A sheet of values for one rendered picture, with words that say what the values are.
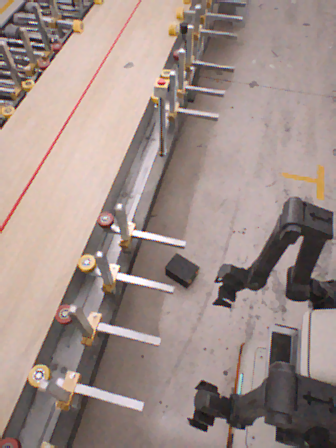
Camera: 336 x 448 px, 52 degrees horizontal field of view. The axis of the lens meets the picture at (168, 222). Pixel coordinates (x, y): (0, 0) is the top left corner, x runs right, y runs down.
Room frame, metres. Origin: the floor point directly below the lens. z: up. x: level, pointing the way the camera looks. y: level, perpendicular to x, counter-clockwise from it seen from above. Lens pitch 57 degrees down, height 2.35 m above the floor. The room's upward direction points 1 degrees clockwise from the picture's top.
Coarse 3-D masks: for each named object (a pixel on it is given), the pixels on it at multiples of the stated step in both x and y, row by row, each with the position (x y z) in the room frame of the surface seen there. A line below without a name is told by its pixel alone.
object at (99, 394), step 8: (80, 384) 0.22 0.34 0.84; (80, 392) 0.19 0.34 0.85; (88, 392) 0.19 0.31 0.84; (96, 392) 0.19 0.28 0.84; (104, 392) 0.19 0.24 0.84; (112, 400) 0.16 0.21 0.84; (120, 400) 0.16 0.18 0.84; (128, 400) 0.16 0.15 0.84; (136, 400) 0.16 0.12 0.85; (136, 408) 0.13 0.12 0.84
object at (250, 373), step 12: (240, 348) 0.54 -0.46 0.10; (252, 348) 0.49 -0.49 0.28; (264, 348) 0.50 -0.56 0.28; (240, 360) 0.46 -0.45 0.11; (252, 360) 0.43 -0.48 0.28; (264, 360) 0.43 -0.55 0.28; (240, 372) 0.38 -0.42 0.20; (252, 372) 0.37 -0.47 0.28; (264, 372) 0.37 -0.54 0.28; (240, 384) 0.31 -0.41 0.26; (252, 384) 0.30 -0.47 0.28; (228, 432) 0.09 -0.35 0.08; (240, 432) 0.08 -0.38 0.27; (252, 432) 0.08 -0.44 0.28; (264, 432) 0.08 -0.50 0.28; (228, 444) 0.03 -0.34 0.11; (240, 444) 0.03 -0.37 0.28; (252, 444) 0.03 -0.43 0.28; (264, 444) 0.03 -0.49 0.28; (276, 444) 0.03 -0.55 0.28
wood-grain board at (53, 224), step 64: (128, 0) 3.21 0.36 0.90; (64, 64) 2.28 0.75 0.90; (64, 128) 1.62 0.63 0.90; (128, 128) 1.63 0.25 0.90; (0, 192) 1.13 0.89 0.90; (64, 192) 1.13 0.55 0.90; (0, 256) 0.75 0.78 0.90; (64, 256) 0.75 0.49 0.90; (0, 320) 0.45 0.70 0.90; (0, 384) 0.21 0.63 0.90
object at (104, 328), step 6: (72, 324) 0.46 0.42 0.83; (102, 324) 0.45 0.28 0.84; (102, 330) 0.43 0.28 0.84; (108, 330) 0.43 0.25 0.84; (114, 330) 0.43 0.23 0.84; (120, 330) 0.43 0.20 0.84; (126, 330) 0.43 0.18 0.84; (120, 336) 0.41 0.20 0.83; (126, 336) 0.40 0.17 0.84; (132, 336) 0.40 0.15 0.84; (138, 336) 0.40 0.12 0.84; (144, 336) 0.41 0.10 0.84; (150, 336) 0.41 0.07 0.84; (144, 342) 0.38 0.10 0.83; (150, 342) 0.38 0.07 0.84; (156, 342) 0.38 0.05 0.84
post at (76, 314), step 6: (72, 306) 0.43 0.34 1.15; (78, 306) 0.43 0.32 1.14; (72, 312) 0.40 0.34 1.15; (78, 312) 0.41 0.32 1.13; (72, 318) 0.40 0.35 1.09; (78, 318) 0.40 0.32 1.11; (84, 318) 0.42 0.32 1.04; (78, 324) 0.40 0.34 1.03; (84, 324) 0.40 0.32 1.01; (90, 324) 0.43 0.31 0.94; (84, 330) 0.40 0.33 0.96; (90, 330) 0.41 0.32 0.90; (90, 336) 0.40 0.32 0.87; (96, 336) 0.42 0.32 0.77; (96, 342) 0.40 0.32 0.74
